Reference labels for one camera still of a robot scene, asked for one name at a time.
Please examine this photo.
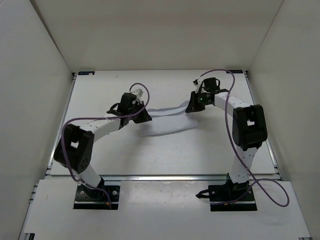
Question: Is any blue corner label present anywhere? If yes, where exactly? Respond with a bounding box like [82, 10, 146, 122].
[77, 71, 95, 76]
[227, 69, 243, 74]

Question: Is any right blue corner label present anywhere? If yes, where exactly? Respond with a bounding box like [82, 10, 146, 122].
[227, 69, 243, 74]

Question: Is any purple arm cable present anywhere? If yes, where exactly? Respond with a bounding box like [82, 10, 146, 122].
[197, 68, 291, 208]
[62, 82, 150, 208]

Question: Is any aluminium rail across table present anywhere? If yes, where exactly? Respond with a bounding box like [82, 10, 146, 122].
[49, 173, 282, 182]

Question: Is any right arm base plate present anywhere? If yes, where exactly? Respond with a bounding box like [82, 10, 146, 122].
[195, 184, 258, 212]

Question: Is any left blue corner label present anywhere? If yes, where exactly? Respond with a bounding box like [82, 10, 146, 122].
[77, 71, 95, 76]

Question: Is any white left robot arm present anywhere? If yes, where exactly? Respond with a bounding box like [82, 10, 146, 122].
[53, 89, 152, 199]

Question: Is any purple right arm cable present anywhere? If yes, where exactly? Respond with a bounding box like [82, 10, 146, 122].
[197, 68, 291, 208]

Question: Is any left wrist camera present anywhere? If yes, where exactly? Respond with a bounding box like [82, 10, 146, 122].
[130, 88, 144, 99]

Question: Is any white skirt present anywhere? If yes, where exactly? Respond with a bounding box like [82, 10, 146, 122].
[139, 101, 199, 137]

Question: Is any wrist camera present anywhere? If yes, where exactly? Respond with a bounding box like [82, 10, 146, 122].
[192, 78, 203, 93]
[130, 88, 144, 99]

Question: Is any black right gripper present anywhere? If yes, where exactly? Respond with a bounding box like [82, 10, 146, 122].
[185, 91, 211, 113]

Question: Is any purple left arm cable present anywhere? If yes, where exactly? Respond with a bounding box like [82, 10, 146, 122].
[62, 82, 150, 208]

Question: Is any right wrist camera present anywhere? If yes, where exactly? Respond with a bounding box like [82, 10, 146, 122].
[192, 78, 203, 93]

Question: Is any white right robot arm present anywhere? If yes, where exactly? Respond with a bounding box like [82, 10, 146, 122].
[185, 77, 268, 200]

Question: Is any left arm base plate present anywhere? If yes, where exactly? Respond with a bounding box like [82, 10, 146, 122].
[73, 181, 121, 210]

